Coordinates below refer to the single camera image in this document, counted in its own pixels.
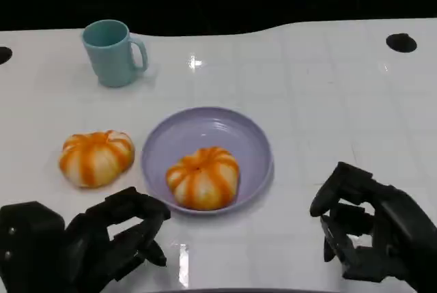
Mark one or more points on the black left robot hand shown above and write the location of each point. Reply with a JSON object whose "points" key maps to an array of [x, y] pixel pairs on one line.
{"points": [[95, 241]]}

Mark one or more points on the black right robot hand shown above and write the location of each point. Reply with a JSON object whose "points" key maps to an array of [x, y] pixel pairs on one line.
{"points": [[399, 224]]}

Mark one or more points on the orange white toy bread roll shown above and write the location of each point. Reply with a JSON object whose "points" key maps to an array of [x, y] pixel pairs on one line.
{"points": [[97, 160], [203, 178]]}

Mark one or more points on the lilac plate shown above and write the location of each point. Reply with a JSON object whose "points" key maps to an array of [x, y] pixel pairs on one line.
{"points": [[211, 129]]}

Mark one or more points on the pale green mug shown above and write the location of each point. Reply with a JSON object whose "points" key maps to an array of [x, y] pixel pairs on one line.
{"points": [[109, 56]]}

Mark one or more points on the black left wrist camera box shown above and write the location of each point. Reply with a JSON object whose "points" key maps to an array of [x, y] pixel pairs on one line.
{"points": [[29, 245]]}

